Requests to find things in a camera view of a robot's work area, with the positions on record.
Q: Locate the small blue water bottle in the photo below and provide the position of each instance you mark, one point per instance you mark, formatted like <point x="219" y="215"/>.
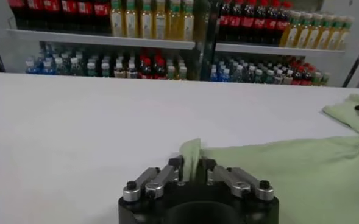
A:
<point x="47" y="67"/>
<point x="214" y="75"/>
<point x="30" y="67"/>
<point x="225" y="75"/>

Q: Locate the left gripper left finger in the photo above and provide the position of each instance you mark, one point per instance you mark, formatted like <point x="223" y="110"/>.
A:
<point x="154" y="182"/>

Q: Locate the white beverage display cabinet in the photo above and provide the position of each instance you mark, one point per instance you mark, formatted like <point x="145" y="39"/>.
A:
<point x="202" y="45"/>
<point x="337" y="9"/>

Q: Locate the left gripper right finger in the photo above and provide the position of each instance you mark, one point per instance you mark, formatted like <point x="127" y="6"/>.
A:
<point x="240" y="182"/>

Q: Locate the red capped cola bottle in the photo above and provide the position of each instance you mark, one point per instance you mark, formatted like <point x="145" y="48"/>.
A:
<point x="224" y="21"/>
<point x="16" y="12"/>
<point x="282" y="25"/>
<point x="34" y="12"/>
<point x="259" y="22"/>
<point x="51" y="13"/>
<point x="235" y="21"/>
<point x="102" y="15"/>
<point x="271" y="23"/>
<point x="247" y="22"/>
<point x="85" y="14"/>
<point x="69" y="14"/>

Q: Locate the green polo shirt red print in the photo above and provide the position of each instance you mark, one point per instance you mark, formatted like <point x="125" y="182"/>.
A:
<point x="289" y="176"/>

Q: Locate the white cabinet shelf board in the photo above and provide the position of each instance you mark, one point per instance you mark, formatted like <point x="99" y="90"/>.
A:
<point x="273" y="50"/>
<point x="100" y="39"/>

